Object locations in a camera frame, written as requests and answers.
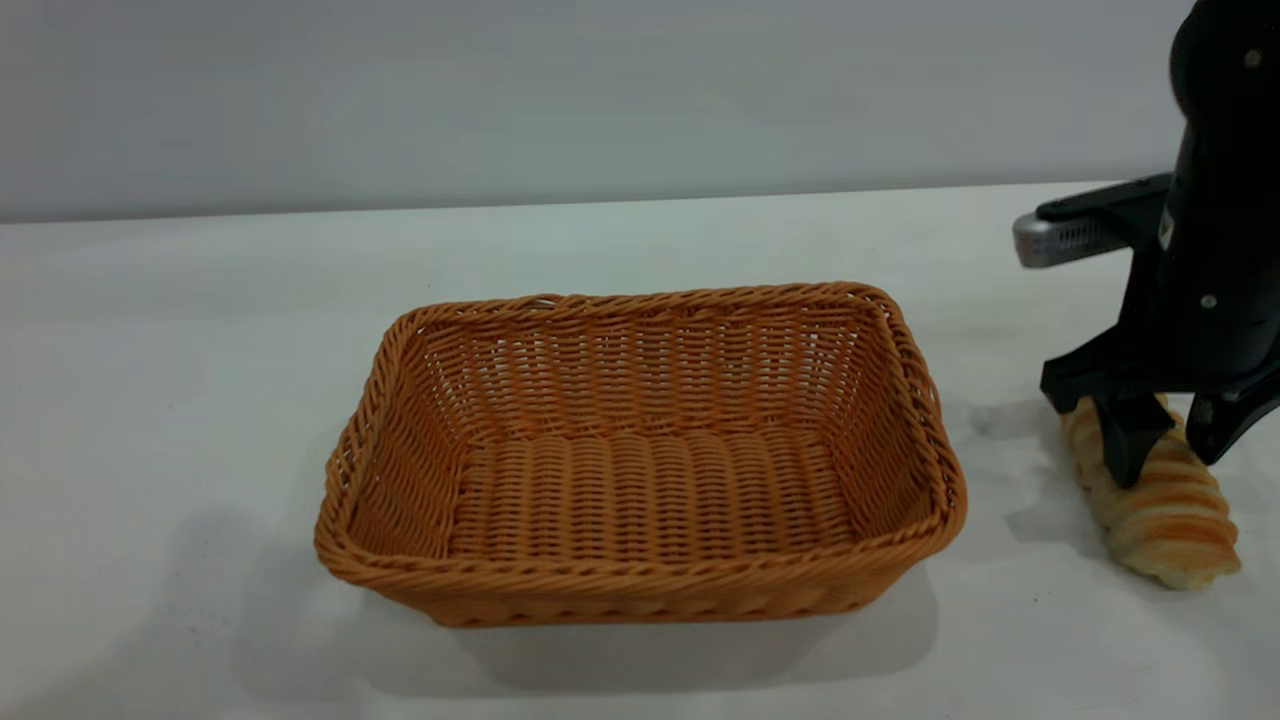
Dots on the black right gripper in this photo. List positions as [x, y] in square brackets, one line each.
[1215, 300]

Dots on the striped long bread roll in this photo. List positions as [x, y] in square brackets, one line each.
[1170, 530]

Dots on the orange woven wicker basket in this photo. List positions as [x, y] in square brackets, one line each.
[640, 490]

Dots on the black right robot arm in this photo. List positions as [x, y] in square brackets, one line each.
[1225, 60]

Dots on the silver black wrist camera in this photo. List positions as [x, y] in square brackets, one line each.
[1070, 238]

